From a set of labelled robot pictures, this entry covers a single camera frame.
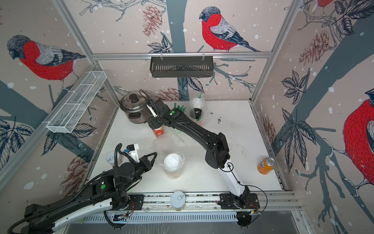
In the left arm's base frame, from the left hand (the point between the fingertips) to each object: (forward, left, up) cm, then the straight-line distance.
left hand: (160, 152), depth 70 cm
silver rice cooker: (+37, +24, -6) cm, 45 cm away
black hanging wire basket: (+66, -8, +7) cm, 66 cm away
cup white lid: (+36, -19, -3) cm, 41 cm away
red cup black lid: (+18, +5, -9) cm, 21 cm away
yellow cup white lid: (-4, -6, -3) cm, 8 cm away
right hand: (+23, +6, 0) cm, 23 cm away
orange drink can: (-3, -56, -10) cm, 57 cm away
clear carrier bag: (+9, -3, -16) cm, 19 cm away
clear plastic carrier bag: (+29, -23, +1) cm, 37 cm away
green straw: (+60, -23, -17) cm, 67 cm away
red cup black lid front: (+27, -19, -2) cm, 34 cm away
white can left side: (+3, +32, -15) cm, 35 cm away
